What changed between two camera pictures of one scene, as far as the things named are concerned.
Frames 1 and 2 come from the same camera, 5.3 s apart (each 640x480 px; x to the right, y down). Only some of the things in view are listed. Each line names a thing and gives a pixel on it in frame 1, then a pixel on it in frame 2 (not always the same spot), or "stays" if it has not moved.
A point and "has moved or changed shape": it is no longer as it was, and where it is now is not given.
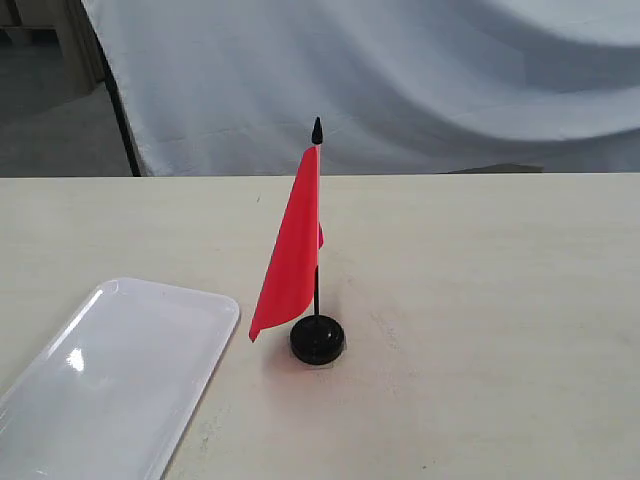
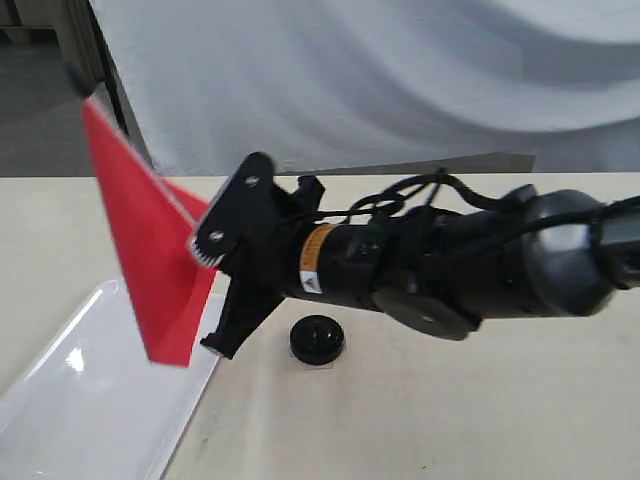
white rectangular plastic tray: (115, 395) stays
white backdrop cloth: (399, 87) stays
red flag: (292, 281) has moved or changed shape
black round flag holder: (317, 339) stays
